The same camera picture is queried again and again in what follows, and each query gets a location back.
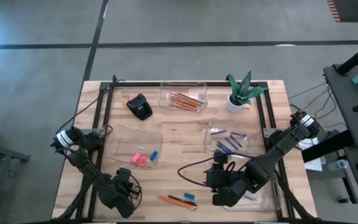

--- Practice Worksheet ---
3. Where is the black pouch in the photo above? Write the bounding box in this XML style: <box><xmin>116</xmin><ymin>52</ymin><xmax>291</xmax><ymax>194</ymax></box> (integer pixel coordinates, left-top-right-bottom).
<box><xmin>125</xmin><ymin>93</ymin><xmax>154</xmax><ymax>121</ymax></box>

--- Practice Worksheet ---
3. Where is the black camera cable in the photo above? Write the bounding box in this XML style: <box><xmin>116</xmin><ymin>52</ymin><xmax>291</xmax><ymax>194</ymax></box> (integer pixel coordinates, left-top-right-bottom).
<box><xmin>128</xmin><ymin>172</ymin><xmax>144</xmax><ymax>206</ymax></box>
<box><xmin>177</xmin><ymin>154</ymin><xmax>229</xmax><ymax>188</ymax></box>

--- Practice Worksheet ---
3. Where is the black right camera cable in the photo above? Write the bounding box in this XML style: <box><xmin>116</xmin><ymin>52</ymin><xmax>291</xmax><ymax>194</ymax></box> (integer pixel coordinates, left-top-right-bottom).
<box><xmin>177</xmin><ymin>154</ymin><xmax>229</xmax><ymax>188</ymax></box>

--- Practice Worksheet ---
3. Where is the grey metal stand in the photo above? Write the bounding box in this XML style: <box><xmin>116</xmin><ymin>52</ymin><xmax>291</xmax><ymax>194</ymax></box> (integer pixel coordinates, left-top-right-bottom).
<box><xmin>0</xmin><ymin>139</ymin><xmax>31</xmax><ymax>218</ymax></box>

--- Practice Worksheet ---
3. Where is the tall clear plastic bin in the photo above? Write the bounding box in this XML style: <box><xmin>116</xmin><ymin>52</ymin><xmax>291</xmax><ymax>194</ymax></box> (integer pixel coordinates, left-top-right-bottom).
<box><xmin>222</xmin><ymin>174</ymin><xmax>282</xmax><ymax>212</ymax></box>

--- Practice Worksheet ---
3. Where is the white paper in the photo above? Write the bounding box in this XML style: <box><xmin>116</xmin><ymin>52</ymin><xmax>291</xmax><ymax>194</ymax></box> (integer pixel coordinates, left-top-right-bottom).
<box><xmin>301</xmin><ymin>138</ymin><xmax>323</xmax><ymax>172</ymax></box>

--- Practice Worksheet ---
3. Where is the clear water bottle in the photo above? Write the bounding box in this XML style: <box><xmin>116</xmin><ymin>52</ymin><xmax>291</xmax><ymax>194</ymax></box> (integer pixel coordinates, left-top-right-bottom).
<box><xmin>327</xmin><ymin>158</ymin><xmax>350</xmax><ymax>171</ymax></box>

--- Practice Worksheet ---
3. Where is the black pen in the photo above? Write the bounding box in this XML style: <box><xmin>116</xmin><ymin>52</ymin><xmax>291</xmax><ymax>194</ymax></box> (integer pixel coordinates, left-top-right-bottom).
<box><xmin>167</xmin><ymin>195</ymin><xmax>198</xmax><ymax>207</ymax></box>

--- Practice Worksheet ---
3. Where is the black desk leg beam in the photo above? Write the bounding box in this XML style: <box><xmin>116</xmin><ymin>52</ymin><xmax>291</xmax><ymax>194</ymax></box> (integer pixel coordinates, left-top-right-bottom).
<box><xmin>301</xmin><ymin>129</ymin><xmax>357</xmax><ymax>164</ymax></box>

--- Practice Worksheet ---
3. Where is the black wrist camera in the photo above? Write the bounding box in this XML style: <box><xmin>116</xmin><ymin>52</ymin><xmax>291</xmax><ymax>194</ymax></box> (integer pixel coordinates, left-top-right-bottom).
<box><xmin>213</xmin><ymin>150</ymin><xmax>230</xmax><ymax>164</ymax></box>
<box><xmin>116</xmin><ymin>167</ymin><xmax>134</xmax><ymax>185</ymax></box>

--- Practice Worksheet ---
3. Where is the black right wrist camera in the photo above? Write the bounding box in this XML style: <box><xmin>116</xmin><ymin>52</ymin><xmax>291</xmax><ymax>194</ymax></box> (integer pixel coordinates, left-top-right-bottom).
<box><xmin>213</xmin><ymin>150</ymin><xmax>230</xmax><ymax>164</ymax></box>

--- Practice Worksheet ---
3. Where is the yellow floor cable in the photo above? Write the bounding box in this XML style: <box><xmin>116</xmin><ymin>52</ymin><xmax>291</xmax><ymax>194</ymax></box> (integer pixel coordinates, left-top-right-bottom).
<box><xmin>290</xmin><ymin>88</ymin><xmax>329</xmax><ymax>133</ymax></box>

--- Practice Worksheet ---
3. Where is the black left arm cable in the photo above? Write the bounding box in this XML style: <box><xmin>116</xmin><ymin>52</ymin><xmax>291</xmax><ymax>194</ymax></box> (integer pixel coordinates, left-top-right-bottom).
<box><xmin>56</xmin><ymin>74</ymin><xmax>119</xmax><ymax>128</ymax></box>

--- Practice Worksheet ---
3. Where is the orange striped black mat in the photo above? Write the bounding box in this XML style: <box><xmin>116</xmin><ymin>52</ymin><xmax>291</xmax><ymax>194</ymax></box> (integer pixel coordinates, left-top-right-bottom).
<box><xmin>327</xmin><ymin>0</ymin><xmax>358</xmax><ymax>23</ymax></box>

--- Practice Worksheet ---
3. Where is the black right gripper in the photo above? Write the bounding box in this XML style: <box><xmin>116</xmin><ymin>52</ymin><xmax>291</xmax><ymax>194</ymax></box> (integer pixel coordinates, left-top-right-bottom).
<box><xmin>204</xmin><ymin>162</ymin><xmax>246</xmax><ymax>192</ymax></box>

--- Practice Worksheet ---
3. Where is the green plant in white pot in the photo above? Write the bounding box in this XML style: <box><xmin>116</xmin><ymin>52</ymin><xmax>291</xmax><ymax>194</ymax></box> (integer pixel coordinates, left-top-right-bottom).
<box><xmin>224</xmin><ymin>70</ymin><xmax>269</xmax><ymax>113</ymax></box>

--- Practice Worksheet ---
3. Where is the grey base mounting plate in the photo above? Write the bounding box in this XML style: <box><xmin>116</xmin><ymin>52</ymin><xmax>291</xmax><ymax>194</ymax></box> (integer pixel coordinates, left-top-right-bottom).
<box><xmin>85</xmin><ymin>127</ymin><xmax>107</xmax><ymax>138</ymax></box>
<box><xmin>263</xmin><ymin>127</ymin><xmax>284</xmax><ymax>138</ymax></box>

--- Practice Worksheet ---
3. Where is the black left camera cable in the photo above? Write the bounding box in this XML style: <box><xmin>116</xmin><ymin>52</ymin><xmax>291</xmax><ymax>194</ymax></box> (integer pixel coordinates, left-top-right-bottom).
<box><xmin>128</xmin><ymin>172</ymin><xmax>144</xmax><ymax>206</ymax></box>

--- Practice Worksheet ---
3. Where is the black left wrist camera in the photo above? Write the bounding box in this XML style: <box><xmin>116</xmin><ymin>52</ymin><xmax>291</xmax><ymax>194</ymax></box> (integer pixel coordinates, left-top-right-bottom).
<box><xmin>116</xmin><ymin>167</ymin><xmax>134</xmax><ymax>185</ymax></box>

